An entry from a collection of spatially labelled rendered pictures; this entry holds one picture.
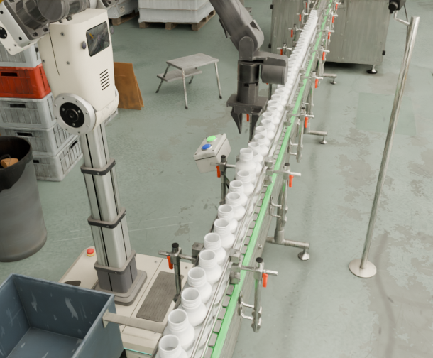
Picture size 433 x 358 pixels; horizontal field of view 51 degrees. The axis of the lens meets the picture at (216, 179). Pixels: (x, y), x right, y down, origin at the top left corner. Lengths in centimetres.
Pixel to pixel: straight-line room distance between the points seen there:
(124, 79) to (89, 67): 298
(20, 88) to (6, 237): 109
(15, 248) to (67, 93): 146
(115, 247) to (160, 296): 34
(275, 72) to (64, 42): 71
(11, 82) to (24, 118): 26
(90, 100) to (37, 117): 184
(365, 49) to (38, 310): 488
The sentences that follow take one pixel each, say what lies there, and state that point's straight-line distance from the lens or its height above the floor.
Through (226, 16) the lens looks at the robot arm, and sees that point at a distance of 114.
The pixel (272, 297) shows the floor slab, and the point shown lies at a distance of 250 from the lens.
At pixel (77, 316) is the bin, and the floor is 83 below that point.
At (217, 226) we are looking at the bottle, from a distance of 109.
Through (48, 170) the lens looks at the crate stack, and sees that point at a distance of 361.
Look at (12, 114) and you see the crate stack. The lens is 351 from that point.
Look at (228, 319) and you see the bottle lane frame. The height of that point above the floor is 100.
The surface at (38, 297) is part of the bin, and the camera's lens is 139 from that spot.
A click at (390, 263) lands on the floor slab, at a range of 283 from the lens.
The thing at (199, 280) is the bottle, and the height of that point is 116.
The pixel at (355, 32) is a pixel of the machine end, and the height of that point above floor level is 48.
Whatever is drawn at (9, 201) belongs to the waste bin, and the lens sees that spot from 269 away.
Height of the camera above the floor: 182
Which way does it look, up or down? 32 degrees down
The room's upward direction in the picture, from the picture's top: 1 degrees counter-clockwise
